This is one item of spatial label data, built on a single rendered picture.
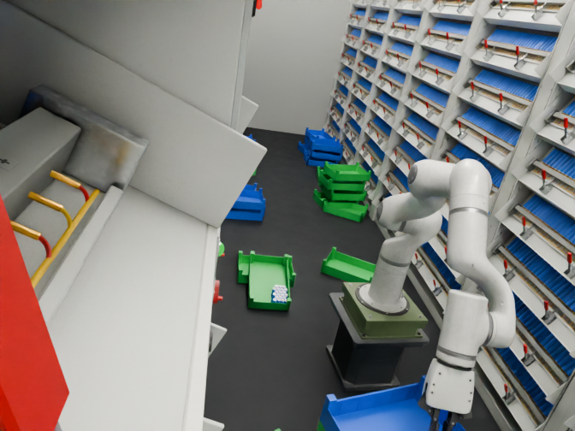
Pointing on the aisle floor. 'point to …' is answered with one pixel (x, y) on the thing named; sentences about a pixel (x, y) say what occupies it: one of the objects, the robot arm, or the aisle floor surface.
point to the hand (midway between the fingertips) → (440, 430)
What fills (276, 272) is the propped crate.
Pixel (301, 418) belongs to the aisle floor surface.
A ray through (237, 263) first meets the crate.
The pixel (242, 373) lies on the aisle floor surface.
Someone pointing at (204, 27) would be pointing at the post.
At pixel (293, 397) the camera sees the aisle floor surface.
